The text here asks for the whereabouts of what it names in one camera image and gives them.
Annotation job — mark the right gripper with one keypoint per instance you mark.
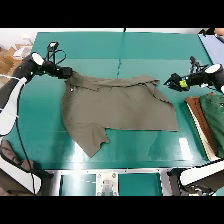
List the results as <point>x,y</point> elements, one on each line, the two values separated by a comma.
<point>177,82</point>

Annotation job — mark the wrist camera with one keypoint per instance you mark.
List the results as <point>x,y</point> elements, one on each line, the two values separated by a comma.
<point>52,46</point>
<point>195,64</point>

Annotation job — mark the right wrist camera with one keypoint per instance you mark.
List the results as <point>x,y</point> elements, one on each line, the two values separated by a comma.
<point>195,64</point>

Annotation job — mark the silver frame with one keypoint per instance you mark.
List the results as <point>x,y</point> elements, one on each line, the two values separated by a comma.
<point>106,181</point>

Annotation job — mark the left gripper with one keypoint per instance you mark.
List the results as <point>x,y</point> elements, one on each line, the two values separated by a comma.
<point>64,72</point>

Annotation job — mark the green garment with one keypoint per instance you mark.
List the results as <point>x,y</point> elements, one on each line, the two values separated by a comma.
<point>215,116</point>

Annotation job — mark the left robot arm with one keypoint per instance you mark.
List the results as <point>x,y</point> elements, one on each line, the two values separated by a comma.
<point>13,88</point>

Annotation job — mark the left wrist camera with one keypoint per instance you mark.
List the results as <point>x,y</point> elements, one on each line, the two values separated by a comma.
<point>52,46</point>

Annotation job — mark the dark brown garment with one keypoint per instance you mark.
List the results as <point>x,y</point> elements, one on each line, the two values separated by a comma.
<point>13,156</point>

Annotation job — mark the olive grey shirt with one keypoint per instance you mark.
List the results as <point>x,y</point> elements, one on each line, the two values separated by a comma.
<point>120,106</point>

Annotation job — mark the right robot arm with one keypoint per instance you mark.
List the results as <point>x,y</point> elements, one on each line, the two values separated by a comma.
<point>213,75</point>

